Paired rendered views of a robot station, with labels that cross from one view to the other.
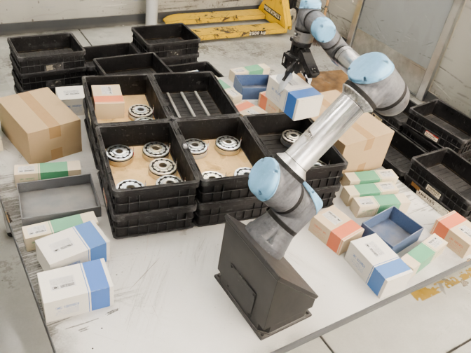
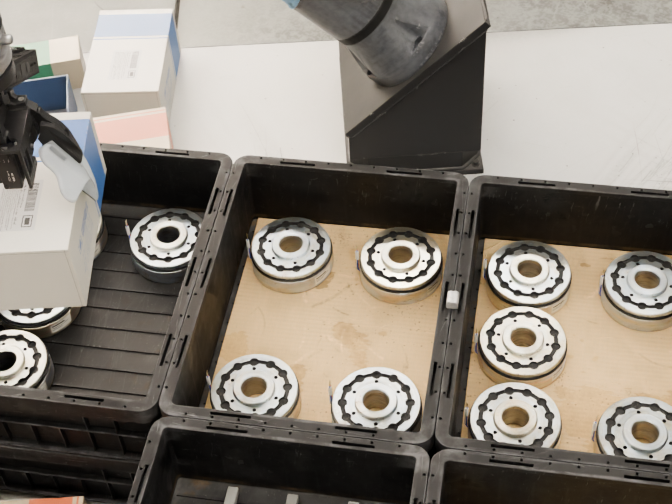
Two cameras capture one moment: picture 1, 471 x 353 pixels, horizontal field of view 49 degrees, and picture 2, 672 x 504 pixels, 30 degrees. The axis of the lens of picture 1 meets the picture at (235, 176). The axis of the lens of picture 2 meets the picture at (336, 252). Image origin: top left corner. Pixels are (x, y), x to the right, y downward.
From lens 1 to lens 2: 243 cm
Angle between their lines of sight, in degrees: 87
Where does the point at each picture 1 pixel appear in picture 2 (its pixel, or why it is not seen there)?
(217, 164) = (332, 346)
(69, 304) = not seen: outside the picture
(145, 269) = not seen: hidden behind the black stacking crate
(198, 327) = (563, 98)
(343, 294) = (243, 75)
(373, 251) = (131, 61)
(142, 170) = (579, 379)
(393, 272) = (141, 19)
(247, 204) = not seen: hidden behind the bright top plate
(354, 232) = (118, 118)
